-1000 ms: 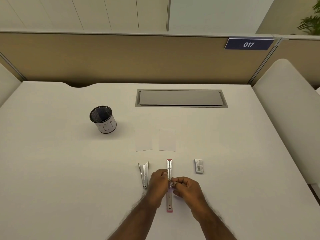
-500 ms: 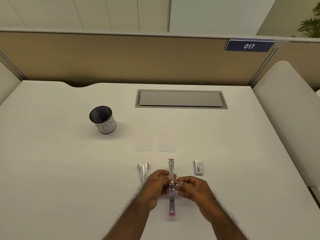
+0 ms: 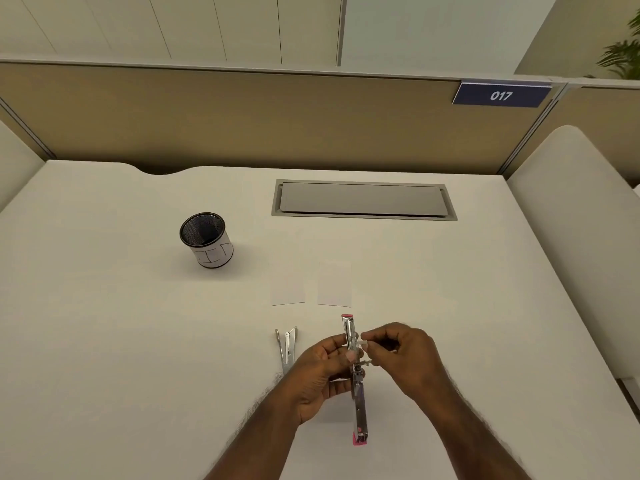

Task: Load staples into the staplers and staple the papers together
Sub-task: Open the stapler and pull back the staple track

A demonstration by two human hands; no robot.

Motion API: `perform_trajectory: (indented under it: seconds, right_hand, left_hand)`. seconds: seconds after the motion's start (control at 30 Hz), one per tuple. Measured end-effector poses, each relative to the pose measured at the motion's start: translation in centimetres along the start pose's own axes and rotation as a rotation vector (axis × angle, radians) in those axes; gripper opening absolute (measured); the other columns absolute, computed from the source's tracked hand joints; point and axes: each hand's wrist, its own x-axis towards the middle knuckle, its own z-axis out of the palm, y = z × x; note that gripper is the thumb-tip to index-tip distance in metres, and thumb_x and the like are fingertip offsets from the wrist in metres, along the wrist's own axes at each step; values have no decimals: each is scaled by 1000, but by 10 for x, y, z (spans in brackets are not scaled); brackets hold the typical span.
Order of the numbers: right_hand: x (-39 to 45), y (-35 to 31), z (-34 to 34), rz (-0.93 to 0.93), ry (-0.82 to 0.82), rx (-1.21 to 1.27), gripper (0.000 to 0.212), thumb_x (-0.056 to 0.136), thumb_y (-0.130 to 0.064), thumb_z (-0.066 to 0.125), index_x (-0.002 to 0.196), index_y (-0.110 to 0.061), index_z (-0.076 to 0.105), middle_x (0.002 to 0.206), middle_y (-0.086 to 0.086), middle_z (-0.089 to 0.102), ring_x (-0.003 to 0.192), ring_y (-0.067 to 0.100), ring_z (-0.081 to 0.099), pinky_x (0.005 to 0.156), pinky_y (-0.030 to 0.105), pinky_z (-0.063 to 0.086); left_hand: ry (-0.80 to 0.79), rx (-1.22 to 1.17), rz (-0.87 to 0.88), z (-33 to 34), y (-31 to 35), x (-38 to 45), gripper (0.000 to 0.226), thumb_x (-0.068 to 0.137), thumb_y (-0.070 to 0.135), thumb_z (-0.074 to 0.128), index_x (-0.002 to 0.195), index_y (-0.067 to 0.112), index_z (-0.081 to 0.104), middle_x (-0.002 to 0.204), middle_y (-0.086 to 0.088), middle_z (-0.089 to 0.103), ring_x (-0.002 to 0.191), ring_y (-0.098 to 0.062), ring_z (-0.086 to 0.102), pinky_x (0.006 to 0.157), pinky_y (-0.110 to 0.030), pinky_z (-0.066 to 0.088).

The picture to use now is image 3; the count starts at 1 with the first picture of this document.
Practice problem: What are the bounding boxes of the person's right hand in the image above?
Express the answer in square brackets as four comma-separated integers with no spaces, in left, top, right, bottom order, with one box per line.
[359,322,453,411]

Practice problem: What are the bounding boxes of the person's left hand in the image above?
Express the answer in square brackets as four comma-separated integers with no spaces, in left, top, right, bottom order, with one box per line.
[279,334,369,425]

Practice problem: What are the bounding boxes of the white metal stapler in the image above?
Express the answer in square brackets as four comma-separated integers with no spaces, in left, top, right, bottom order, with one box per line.
[274,326,299,378]

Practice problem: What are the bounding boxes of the pink metal stapler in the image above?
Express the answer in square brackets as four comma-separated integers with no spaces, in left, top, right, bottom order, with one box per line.
[341,314,371,447]

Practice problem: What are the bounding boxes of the white paper sheet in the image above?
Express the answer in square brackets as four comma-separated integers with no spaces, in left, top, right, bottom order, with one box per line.
[271,267,307,307]
[317,263,353,309]

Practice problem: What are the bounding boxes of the person's right forearm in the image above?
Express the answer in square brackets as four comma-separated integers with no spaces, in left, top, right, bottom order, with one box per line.
[417,379,533,480]

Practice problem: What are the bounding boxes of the person's left forearm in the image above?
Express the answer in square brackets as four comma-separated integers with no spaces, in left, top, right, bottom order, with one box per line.
[202,384,303,480]

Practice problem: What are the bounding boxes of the black mesh pen holder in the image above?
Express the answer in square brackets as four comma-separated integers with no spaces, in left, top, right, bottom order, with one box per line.
[179,211,235,269]

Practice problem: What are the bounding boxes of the white curved desk divider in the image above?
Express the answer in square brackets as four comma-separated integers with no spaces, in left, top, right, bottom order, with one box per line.
[0,119,46,213]
[505,125,640,381]

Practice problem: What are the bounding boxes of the long beige partition panel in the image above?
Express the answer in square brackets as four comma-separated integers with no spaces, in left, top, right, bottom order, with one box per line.
[0,58,569,175]

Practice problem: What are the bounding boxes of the blue number sign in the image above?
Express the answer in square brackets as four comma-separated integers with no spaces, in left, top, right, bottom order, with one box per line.
[451,80,553,109]

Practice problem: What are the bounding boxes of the beige side partition panel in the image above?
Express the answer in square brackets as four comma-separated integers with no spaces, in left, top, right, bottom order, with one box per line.
[0,97,56,161]
[499,79,640,185]

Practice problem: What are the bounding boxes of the green potted plant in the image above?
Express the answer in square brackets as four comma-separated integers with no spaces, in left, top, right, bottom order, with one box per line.
[595,9,640,79]

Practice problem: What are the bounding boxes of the grey desk cable hatch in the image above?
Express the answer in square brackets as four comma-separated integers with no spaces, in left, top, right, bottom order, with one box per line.
[271,179,459,223]

